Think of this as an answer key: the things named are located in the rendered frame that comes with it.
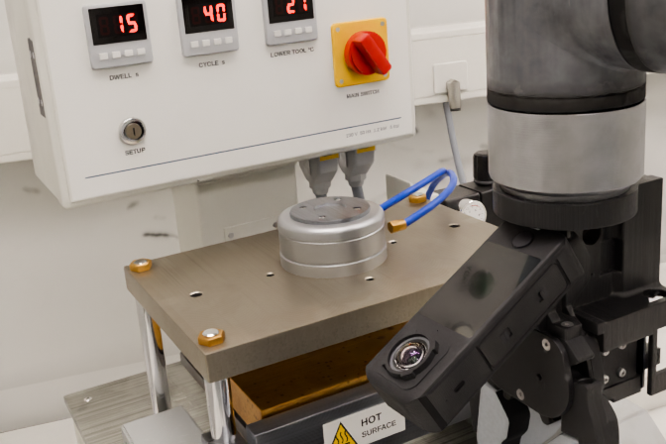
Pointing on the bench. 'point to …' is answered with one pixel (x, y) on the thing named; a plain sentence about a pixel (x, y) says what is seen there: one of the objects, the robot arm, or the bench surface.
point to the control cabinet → (210, 72)
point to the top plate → (307, 277)
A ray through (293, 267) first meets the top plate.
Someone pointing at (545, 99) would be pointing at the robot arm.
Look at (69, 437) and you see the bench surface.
